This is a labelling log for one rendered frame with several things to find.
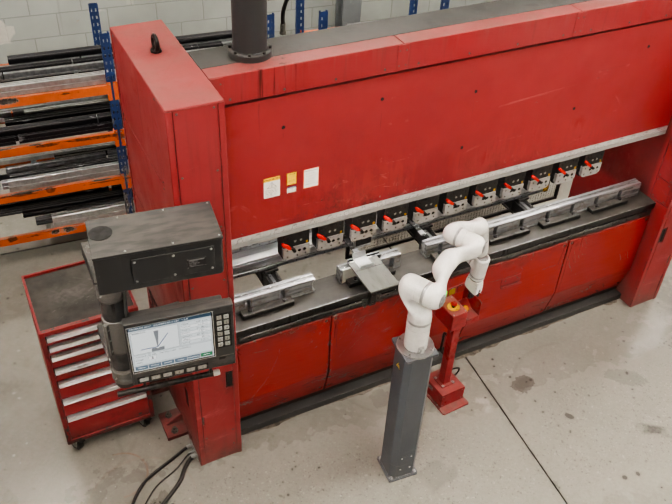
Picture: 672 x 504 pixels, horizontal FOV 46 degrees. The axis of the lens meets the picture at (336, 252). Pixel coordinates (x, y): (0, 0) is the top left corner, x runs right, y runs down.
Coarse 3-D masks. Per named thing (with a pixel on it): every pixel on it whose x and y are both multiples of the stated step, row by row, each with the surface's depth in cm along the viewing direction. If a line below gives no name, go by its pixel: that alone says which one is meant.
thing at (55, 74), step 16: (208, 32) 561; (224, 32) 565; (80, 48) 534; (96, 48) 535; (192, 48) 544; (16, 64) 519; (32, 64) 515; (48, 64) 515; (64, 64) 519; (80, 64) 518; (96, 64) 522; (0, 80) 502; (16, 80) 503; (32, 80) 499; (48, 80) 500; (64, 80) 503; (80, 80) 506; (96, 80) 510; (0, 96) 494
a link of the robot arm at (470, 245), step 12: (456, 240) 394; (468, 240) 390; (480, 240) 389; (444, 252) 386; (456, 252) 386; (468, 252) 387; (480, 252) 390; (444, 264) 381; (456, 264) 385; (444, 276) 377; (432, 288) 370; (444, 288) 372; (420, 300) 372; (432, 300) 369; (444, 300) 372
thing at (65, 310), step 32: (32, 288) 423; (64, 288) 424; (64, 320) 406; (96, 320) 406; (64, 352) 410; (96, 352) 419; (64, 384) 420; (96, 384) 433; (64, 416) 436; (96, 416) 448; (128, 416) 460
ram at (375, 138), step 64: (448, 64) 392; (512, 64) 411; (576, 64) 433; (640, 64) 457; (256, 128) 362; (320, 128) 379; (384, 128) 397; (448, 128) 418; (512, 128) 440; (576, 128) 465; (640, 128) 493; (256, 192) 384; (320, 192) 403; (384, 192) 424
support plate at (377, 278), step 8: (376, 256) 453; (352, 264) 447; (376, 264) 448; (360, 272) 442; (368, 272) 442; (376, 272) 442; (384, 272) 443; (368, 280) 437; (376, 280) 437; (384, 280) 438; (392, 280) 438; (368, 288) 432; (376, 288) 432; (384, 288) 433
